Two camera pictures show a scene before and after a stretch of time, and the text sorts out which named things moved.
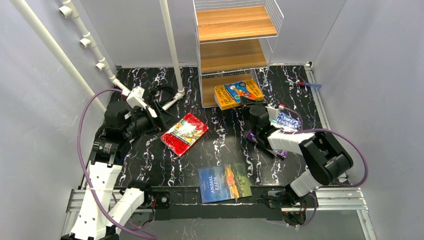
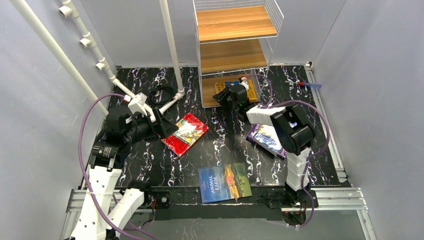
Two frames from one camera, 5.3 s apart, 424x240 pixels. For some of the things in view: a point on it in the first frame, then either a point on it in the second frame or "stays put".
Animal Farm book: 224,182 stays put
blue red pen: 306,84 stays put
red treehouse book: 185,134 stays put
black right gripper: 253,106 -> 227,97
